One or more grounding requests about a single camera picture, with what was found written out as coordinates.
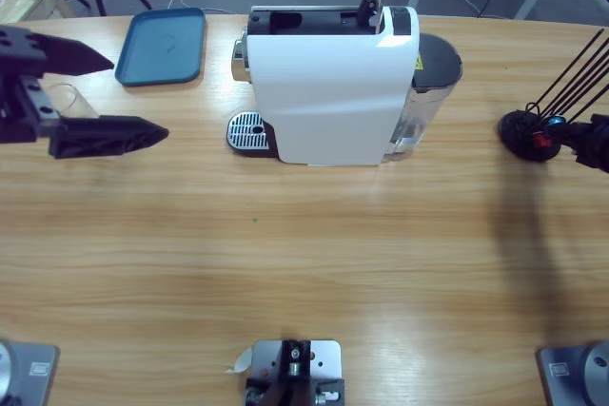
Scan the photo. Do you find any clear drinking glass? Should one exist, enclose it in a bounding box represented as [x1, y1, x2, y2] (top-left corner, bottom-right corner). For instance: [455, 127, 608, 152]
[41, 83, 101, 122]

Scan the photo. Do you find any black drip tray metal grate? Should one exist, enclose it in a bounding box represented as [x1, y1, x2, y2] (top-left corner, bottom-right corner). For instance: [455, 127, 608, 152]
[226, 110, 280, 160]

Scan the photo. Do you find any white paper tag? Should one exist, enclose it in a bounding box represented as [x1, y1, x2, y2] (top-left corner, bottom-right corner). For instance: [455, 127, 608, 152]
[225, 347, 254, 375]

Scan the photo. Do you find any wooden crate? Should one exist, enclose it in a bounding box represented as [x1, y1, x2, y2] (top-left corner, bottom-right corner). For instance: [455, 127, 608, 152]
[0, 0, 77, 25]

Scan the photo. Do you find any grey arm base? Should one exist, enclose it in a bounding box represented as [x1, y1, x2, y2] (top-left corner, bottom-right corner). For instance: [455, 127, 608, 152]
[0, 339, 61, 406]
[536, 339, 609, 406]

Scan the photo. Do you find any white capsule coffee machine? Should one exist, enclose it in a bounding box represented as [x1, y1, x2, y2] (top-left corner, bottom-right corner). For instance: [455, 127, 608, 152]
[231, 5, 421, 168]

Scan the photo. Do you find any blue plastic tray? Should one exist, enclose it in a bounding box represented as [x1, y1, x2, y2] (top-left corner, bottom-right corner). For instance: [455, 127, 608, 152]
[114, 7, 207, 88]

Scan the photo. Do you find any black capsule holder with rods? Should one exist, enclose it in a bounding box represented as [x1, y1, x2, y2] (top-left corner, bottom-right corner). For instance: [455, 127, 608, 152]
[497, 29, 609, 163]

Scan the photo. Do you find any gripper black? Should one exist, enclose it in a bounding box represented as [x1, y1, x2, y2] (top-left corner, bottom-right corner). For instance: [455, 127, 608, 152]
[0, 25, 170, 161]

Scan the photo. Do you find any clear water tank black lid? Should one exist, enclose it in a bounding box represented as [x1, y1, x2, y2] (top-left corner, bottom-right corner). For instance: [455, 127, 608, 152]
[383, 32, 463, 164]

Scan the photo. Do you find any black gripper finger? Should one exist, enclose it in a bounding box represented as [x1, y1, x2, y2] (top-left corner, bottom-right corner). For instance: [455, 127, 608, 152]
[563, 113, 609, 141]
[573, 138, 609, 172]

